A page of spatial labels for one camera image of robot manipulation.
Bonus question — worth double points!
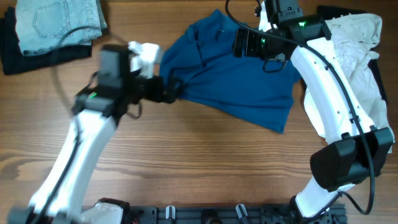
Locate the dark blue polo shirt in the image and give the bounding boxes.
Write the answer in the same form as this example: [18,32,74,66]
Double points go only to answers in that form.
[160,9,301,133]

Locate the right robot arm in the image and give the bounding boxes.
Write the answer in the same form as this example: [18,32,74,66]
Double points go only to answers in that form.
[233,1,394,223]

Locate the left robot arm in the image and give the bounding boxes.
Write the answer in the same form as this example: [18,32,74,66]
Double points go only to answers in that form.
[7,42,173,223]

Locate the black garment under white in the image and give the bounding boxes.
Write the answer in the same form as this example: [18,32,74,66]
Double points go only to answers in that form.
[317,5,388,103]

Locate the white crumpled garment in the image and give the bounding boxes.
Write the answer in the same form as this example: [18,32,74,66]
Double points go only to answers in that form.
[303,12,396,153]

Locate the light blue denim jeans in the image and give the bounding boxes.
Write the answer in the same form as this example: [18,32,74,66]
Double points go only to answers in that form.
[16,0,108,56]

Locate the black folded garment left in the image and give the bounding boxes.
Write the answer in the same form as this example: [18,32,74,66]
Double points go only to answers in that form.
[1,6,92,75]

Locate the left black cable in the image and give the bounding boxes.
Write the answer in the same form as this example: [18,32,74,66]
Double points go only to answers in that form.
[49,26,128,194]

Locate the black cable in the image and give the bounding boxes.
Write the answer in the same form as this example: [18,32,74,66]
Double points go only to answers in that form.
[224,0,376,216]
[49,26,128,194]

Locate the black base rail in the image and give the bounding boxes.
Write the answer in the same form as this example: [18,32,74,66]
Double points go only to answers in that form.
[124,203,348,224]

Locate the right black cable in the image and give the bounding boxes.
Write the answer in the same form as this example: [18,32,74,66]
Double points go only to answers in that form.
[224,0,376,216]

